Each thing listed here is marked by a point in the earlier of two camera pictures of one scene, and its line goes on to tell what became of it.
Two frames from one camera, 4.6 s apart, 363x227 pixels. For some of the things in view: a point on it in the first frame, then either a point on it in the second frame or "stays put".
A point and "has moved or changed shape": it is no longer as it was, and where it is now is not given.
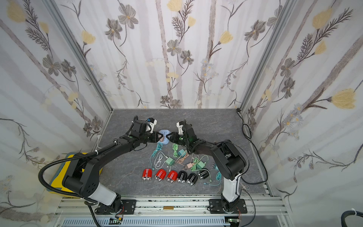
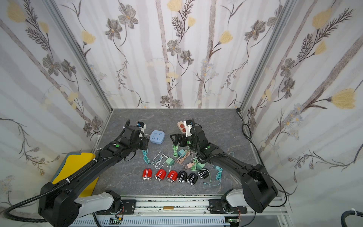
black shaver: [182, 176] stays put
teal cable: [218, 177] stays put
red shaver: [160, 174] stays put
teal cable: [159, 147] to [146, 159]
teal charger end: [181, 152] stays put
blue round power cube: [165, 132] has moved or changed shape
